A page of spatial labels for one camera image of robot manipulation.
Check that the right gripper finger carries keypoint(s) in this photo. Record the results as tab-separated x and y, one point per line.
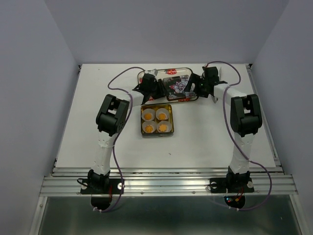
193	80
192	92

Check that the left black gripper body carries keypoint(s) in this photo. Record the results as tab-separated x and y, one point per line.
154	89

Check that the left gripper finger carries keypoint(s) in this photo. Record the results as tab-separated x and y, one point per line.
161	91
148	95

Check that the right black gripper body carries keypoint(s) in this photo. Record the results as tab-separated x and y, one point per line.
201	84

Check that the gold tin lid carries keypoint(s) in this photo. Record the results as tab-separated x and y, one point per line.
175	87

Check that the strawberry pattern tray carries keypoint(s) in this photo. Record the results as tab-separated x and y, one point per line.
164	73

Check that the gold square cookie tin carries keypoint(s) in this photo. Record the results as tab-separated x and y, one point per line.
156	134

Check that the swirl cookie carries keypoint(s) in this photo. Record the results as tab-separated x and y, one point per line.
148	116

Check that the flower cookie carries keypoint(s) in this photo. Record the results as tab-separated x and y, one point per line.
163	128

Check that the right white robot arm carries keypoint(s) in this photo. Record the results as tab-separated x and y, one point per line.
242	124

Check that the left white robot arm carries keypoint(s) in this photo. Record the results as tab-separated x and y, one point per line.
111	120

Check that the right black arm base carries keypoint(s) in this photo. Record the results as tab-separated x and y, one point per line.
233	186

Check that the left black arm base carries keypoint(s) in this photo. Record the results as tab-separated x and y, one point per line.
105	192

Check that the back left paper cup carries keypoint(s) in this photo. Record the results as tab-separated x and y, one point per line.
148	111

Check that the paper cup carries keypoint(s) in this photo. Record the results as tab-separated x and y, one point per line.
162	110
149	123
166	123
148	111

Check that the back right paper cup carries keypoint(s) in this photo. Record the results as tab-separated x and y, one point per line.
162	110

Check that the front left paper cup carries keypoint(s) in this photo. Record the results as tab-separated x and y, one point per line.
149	123

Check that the front right paper cup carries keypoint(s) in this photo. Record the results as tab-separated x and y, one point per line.
166	123

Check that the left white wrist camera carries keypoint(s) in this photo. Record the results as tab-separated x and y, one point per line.
153	72

